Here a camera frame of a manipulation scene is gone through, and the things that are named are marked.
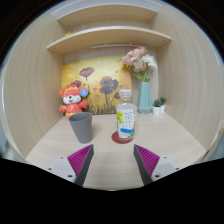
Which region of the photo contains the light wooden shelf unit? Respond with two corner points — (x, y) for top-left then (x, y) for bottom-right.
(46, 3), (173, 55)

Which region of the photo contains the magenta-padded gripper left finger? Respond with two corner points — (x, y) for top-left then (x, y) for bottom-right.
(46, 143), (95, 187)

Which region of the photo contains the yellow poppy flower painting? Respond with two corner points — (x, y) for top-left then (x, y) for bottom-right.
(61, 55), (133, 116)

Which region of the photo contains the grey mug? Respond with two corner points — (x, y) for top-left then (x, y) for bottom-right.
(68, 111), (94, 145)

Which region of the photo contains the clear plastic drink bottle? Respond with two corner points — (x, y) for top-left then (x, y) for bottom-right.
(115, 89), (138, 142)

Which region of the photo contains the tall teal vase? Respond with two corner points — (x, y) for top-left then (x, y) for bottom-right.
(137, 80), (154, 116)

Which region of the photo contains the pink and white flower bouquet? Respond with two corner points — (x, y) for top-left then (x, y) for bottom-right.
(121, 45), (159, 83)

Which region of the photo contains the red and white plush toy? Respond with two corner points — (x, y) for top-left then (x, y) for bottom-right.
(58, 84), (90, 120)

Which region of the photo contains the white light bar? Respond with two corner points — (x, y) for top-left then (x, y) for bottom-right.
(90, 43), (143, 50)

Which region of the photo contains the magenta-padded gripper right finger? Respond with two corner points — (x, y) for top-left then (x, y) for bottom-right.
(133, 143), (181, 187)

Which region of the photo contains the flat round red coaster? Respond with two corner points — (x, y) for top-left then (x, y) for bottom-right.
(111, 130), (135, 145)

